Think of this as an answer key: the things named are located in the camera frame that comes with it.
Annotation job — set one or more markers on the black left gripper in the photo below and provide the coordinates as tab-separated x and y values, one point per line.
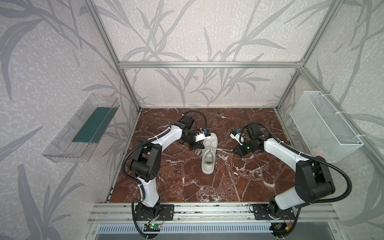
196	143

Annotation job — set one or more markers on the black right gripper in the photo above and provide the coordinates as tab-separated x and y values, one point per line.
240	148

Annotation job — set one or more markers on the white sneaker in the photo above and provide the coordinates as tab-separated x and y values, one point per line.
209	154

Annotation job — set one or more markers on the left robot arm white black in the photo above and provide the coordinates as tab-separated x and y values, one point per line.
143	163

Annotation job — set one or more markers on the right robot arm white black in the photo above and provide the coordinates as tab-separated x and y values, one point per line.
313	179

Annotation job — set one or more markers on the pink object in basket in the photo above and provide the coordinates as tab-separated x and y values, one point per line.
318	151

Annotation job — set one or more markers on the green circuit board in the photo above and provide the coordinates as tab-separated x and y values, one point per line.
152	227

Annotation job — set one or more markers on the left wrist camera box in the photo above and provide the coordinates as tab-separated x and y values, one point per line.
202	135

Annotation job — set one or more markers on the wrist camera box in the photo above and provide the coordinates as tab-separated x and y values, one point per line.
202	135
238	136

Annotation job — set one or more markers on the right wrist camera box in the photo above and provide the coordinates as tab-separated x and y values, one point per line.
238	136

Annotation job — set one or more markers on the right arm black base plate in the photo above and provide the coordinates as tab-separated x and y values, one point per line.
270	212

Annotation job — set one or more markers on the white wire mesh basket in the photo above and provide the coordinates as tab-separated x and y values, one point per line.
322	125

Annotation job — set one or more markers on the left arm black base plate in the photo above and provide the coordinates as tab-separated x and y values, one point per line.
160	212

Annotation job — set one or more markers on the right wired connector board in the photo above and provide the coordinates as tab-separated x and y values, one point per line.
280	227

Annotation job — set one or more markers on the clear plastic wall tray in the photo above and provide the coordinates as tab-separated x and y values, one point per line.
79	138

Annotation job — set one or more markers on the aluminium frame rail base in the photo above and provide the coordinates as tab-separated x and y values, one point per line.
204	212

